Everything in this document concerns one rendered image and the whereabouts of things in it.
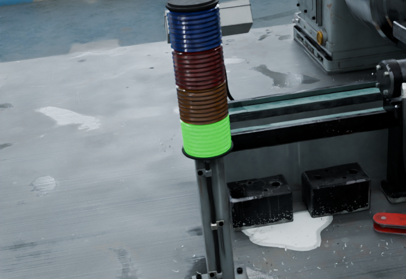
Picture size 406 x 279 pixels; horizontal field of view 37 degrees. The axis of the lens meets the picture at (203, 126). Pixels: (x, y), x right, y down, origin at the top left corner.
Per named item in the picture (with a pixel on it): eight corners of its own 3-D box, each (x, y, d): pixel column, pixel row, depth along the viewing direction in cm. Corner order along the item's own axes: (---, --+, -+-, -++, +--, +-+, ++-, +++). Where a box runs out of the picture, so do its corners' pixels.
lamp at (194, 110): (224, 102, 76) (221, 69, 74) (232, 121, 71) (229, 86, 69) (177, 109, 76) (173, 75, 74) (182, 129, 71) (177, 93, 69)
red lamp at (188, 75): (221, 69, 74) (218, 33, 73) (229, 86, 69) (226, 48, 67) (173, 75, 74) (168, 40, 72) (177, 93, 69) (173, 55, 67)
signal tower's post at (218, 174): (245, 269, 89) (221, -13, 71) (257, 306, 82) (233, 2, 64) (191, 278, 89) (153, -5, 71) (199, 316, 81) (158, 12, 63)
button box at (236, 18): (249, 32, 125) (244, 8, 126) (254, 22, 118) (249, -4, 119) (167, 44, 124) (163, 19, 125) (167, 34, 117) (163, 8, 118)
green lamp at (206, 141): (227, 134, 78) (224, 102, 76) (235, 155, 73) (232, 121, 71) (181, 141, 78) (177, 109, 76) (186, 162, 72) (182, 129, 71)
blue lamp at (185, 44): (218, 33, 73) (214, -4, 71) (226, 48, 67) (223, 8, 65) (168, 40, 72) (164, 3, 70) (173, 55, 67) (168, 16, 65)
